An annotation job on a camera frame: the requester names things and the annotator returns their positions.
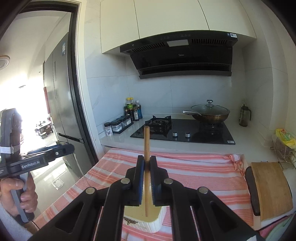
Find black range hood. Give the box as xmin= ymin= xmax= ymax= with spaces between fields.
xmin=120 ymin=30 xmax=238 ymax=79

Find pink striped tablecloth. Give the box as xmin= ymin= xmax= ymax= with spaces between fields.
xmin=35 ymin=149 xmax=253 ymax=228

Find grey refrigerator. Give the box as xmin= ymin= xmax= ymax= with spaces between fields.
xmin=44 ymin=34 xmax=96 ymax=178

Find dark glass kettle jug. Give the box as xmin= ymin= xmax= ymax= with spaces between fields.
xmin=239 ymin=104 xmax=252 ymax=127

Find white upper cabinets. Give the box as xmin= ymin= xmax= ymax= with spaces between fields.
xmin=100 ymin=1 xmax=256 ymax=53

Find cream utensil holder box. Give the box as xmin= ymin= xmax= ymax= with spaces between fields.
xmin=122 ymin=185 xmax=167 ymax=234

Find wire basket with bags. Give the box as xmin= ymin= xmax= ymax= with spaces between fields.
xmin=271 ymin=128 xmax=295 ymax=170

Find condiment bottles group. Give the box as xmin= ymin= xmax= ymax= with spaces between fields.
xmin=125 ymin=97 xmax=142 ymax=121

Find black gas cooktop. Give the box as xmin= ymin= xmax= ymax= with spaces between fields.
xmin=131 ymin=116 xmax=235 ymax=145

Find wooden cutting board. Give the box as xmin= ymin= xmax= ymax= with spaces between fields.
xmin=251 ymin=162 xmax=293 ymax=221

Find wok with glass lid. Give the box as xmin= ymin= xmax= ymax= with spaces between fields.
xmin=182 ymin=99 xmax=230 ymax=125

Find person's left hand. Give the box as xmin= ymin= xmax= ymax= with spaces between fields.
xmin=0 ymin=172 xmax=39 ymax=217

